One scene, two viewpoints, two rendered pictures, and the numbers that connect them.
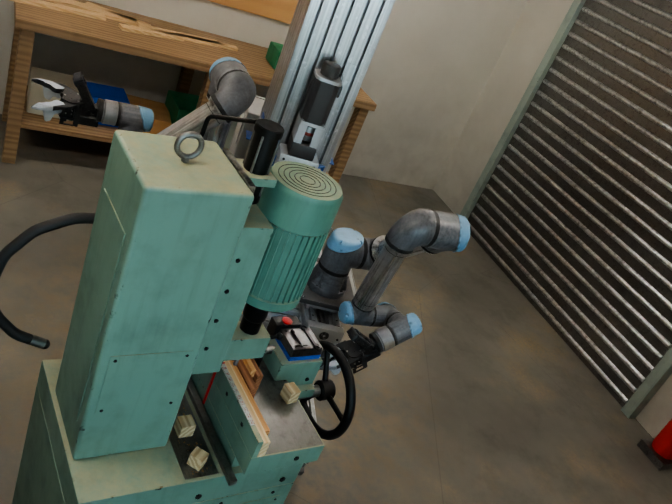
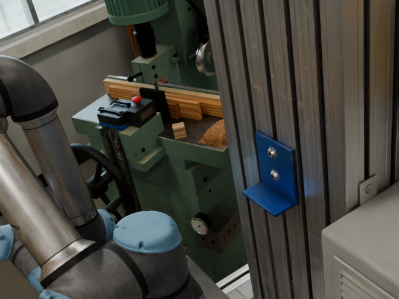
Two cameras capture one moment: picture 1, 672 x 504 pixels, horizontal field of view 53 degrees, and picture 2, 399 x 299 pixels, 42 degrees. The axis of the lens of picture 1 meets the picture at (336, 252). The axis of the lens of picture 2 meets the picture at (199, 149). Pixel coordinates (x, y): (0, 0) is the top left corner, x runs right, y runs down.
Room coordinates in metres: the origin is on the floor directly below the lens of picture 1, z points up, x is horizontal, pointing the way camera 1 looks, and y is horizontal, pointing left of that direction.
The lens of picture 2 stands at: (2.88, 0.01, 1.64)
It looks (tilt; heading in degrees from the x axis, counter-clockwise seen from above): 32 degrees down; 172
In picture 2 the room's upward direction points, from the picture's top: 12 degrees counter-clockwise
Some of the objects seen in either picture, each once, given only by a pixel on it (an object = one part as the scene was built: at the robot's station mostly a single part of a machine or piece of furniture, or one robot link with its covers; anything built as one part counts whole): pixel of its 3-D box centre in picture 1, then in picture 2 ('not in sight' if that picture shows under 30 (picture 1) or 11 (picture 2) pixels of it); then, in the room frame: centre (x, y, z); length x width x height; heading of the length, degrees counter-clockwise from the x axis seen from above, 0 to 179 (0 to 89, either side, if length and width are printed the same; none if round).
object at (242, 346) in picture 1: (236, 342); (156, 66); (1.36, 0.14, 1.03); 0.14 x 0.07 x 0.09; 131
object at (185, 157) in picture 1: (189, 146); not in sight; (1.18, 0.34, 1.55); 0.06 x 0.02 x 0.07; 131
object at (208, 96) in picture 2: (219, 360); (173, 96); (1.39, 0.16, 0.92); 0.60 x 0.02 x 0.05; 41
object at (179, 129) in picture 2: not in sight; (179, 130); (1.59, 0.14, 0.92); 0.03 x 0.03 x 0.03; 84
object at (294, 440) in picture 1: (255, 371); (152, 131); (1.47, 0.07, 0.87); 0.61 x 0.30 x 0.06; 41
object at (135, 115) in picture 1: (133, 118); not in sight; (1.93, 0.75, 1.21); 0.11 x 0.08 x 0.09; 123
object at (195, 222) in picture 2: not in sight; (202, 225); (1.70, 0.13, 0.65); 0.06 x 0.04 x 0.08; 41
